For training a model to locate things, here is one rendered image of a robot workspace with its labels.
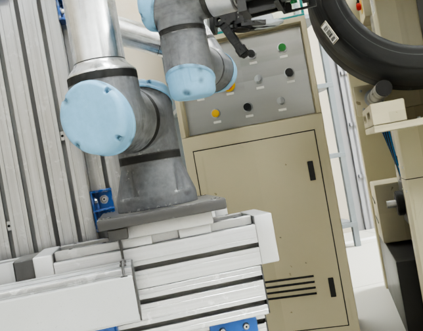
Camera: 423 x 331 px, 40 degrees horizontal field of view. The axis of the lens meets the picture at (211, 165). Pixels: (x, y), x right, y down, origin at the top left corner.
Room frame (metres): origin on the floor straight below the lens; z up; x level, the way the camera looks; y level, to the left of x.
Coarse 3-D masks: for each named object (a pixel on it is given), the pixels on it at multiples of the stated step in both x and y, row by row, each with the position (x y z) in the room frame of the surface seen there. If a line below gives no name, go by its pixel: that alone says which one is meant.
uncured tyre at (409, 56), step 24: (336, 0) 1.54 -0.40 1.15; (312, 24) 1.73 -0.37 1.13; (336, 24) 1.55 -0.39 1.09; (360, 24) 1.53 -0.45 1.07; (336, 48) 1.59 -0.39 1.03; (360, 48) 1.54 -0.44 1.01; (384, 48) 1.52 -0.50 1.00; (408, 48) 1.51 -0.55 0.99; (360, 72) 1.62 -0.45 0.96; (384, 72) 1.56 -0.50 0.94; (408, 72) 1.53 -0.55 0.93
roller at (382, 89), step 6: (378, 84) 1.56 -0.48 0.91; (384, 84) 1.56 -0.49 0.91; (390, 84) 1.56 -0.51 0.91; (372, 90) 1.66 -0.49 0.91; (378, 90) 1.56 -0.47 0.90; (384, 90) 1.56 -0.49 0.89; (390, 90) 1.56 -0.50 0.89; (372, 96) 1.70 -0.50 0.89; (378, 96) 1.59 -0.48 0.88; (384, 96) 1.56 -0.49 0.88; (372, 102) 1.83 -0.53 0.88
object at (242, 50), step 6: (222, 30) 1.71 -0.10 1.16; (228, 30) 1.71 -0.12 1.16; (228, 36) 1.71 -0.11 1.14; (234, 36) 1.71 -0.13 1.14; (234, 42) 1.71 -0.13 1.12; (240, 42) 1.71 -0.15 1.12; (234, 48) 1.71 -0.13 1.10; (240, 48) 1.71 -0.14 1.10; (246, 48) 1.71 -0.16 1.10; (240, 54) 1.71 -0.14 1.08; (246, 54) 1.71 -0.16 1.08
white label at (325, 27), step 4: (324, 24) 1.56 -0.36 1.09; (324, 28) 1.57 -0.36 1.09; (328, 28) 1.56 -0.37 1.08; (324, 32) 1.58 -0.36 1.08; (328, 32) 1.57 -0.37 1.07; (332, 32) 1.55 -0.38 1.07; (328, 36) 1.58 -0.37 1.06; (332, 36) 1.56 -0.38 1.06; (336, 36) 1.55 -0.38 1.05; (332, 40) 1.57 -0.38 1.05; (336, 40) 1.56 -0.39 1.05
